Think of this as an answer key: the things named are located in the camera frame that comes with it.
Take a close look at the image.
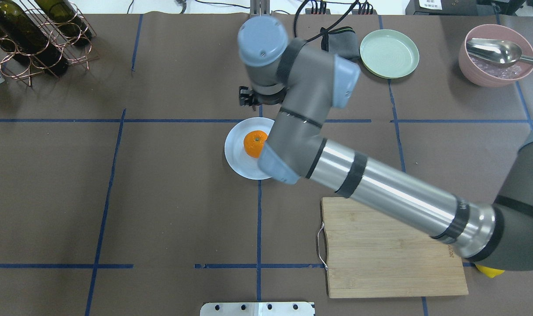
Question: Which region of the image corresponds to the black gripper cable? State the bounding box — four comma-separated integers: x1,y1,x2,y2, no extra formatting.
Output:
293,0,363,44

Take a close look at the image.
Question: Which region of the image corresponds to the yellow lemon near board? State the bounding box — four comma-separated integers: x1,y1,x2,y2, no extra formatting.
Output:
475,264,505,279

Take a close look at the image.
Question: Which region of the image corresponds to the dark wine bottle front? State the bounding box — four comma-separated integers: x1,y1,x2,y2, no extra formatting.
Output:
0,0,68,77

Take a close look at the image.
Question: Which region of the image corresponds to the dark grey folded cloth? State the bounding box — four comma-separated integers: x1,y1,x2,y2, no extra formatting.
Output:
320,26,361,62

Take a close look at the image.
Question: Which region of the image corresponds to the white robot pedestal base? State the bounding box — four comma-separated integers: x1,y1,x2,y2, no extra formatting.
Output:
200,302,316,316

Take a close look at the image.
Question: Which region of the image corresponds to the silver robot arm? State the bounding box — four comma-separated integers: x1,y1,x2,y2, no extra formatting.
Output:
237,15,533,271

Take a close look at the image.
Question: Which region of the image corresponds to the pink bowl with ice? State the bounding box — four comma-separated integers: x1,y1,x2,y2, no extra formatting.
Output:
458,24,533,88

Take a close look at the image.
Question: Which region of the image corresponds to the metal ice scoop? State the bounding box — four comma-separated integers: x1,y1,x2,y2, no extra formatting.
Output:
465,38,533,67

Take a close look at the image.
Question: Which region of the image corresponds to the dark wine bottle rear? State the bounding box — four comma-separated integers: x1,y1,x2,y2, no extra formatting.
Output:
35,0,93,47

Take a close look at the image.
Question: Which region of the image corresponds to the dark wine bottle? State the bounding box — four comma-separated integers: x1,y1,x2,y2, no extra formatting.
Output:
35,0,93,47
0,0,68,77

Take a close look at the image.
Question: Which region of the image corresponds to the orange fruit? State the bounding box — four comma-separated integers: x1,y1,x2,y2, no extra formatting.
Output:
243,130,268,159

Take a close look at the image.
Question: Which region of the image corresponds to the light green plate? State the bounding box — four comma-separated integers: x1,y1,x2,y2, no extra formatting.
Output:
359,29,419,79

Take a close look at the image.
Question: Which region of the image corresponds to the aluminium frame post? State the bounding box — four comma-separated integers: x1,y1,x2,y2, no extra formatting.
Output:
250,0,272,18

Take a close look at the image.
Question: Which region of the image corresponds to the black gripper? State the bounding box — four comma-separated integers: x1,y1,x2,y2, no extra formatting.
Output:
249,88,287,107

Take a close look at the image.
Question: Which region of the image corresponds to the black desktop computer box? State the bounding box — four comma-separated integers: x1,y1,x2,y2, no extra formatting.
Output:
405,0,504,16

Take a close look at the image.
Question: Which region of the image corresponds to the wooden cutting board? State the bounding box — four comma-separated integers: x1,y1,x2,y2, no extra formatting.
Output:
320,197,469,299

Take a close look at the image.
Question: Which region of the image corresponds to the copper wire bottle rack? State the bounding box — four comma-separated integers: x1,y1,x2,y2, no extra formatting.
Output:
0,0,100,86

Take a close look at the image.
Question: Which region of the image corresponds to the light blue plate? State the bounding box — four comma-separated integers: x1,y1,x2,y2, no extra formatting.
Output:
224,117,274,180

